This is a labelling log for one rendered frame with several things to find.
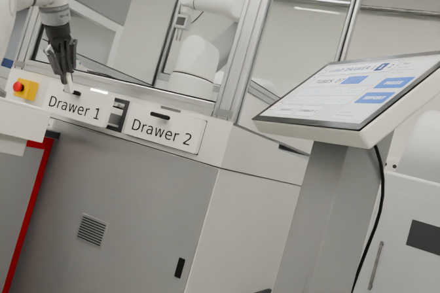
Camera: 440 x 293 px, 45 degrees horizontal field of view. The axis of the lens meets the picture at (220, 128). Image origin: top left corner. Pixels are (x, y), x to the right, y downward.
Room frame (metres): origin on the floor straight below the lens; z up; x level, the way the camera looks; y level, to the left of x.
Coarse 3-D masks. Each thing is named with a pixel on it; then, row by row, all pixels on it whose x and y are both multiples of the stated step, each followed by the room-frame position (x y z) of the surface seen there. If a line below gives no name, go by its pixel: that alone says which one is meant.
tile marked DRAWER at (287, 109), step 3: (285, 105) 1.44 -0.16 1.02; (288, 105) 1.43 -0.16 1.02; (291, 105) 1.41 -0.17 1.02; (294, 105) 1.40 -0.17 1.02; (297, 105) 1.38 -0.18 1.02; (300, 105) 1.37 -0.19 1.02; (282, 108) 1.44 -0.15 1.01; (285, 108) 1.42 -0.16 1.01; (288, 108) 1.41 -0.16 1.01; (291, 108) 1.39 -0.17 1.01; (294, 108) 1.38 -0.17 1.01; (297, 108) 1.36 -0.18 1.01; (276, 111) 1.44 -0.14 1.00; (279, 111) 1.43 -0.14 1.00; (282, 111) 1.41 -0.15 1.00; (285, 111) 1.40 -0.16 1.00; (288, 111) 1.38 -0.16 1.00; (291, 111) 1.37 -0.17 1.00; (285, 114) 1.37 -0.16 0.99; (288, 114) 1.36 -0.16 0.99
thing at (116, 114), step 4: (112, 108) 1.77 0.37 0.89; (116, 108) 1.79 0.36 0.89; (112, 112) 1.77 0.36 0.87; (116, 112) 1.79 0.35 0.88; (120, 112) 1.81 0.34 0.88; (112, 116) 1.77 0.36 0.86; (116, 116) 1.79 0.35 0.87; (120, 116) 1.81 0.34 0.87; (112, 120) 1.78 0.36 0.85; (116, 120) 1.80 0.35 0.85; (112, 124) 1.79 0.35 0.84; (116, 124) 1.80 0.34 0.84
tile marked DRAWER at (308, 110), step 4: (304, 108) 1.33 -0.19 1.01; (308, 108) 1.31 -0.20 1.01; (312, 108) 1.30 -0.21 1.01; (316, 108) 1.28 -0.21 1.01; (320, 108) 1.27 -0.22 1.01; (296, 112) 1.34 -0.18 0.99; (300, 112) 1.32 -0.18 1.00; (304, 112) 1.30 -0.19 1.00; (308, 112) 1.28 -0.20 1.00; (312, 112) 1.27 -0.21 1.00
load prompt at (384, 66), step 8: (360, 64) 1.39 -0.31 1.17; (368, 64) 1.36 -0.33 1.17; (376, 64) 1.32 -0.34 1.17; (384, 64) 1.29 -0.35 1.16; (392, 64) 1.25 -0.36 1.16; (328, 72) 1.50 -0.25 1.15; (336, 72) 1.45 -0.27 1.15; (344, 72) 1.41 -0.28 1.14; (352, 72) 1.37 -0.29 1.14; (360, 72) 1.34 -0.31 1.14; (368, 72) 1.30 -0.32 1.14
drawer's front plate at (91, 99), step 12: (60, 84) 1.83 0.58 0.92; (48, 96) 1.85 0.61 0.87; (60, 96) 1.83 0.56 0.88; (72, 96) 1.80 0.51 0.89; (84, 96) 1.78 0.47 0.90; (96, 96) 1.75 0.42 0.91; (108, 96) 1.73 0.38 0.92; (48, 108) 1.84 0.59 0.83; (60, 108) 1.82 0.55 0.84; (72, 108) 1.79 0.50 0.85; (84, 108) 1.77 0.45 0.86; (96, 108) 1.75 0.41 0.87; (108, 108) 1.72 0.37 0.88; (84, 120) 1.76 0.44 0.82; (96, 120) 1.74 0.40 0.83; (108, 120) 1.74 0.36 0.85
